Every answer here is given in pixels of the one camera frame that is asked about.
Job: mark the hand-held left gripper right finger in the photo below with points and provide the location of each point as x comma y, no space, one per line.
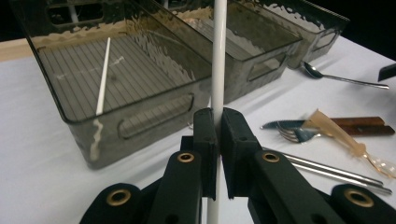
267,183

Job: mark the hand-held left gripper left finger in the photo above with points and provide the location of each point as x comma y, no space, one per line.
183,186

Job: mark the smoky transparent plastic bin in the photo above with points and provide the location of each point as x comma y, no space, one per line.
323,40
264,67
140,130

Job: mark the metal chopstick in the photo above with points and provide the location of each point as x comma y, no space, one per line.
342,171
342,179

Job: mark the metal spoon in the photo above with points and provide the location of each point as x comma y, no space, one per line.
311,71

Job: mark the white chopstick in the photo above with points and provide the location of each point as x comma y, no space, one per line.
102,77
219,46

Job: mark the white table cover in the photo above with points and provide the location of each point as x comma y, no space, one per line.
37,155

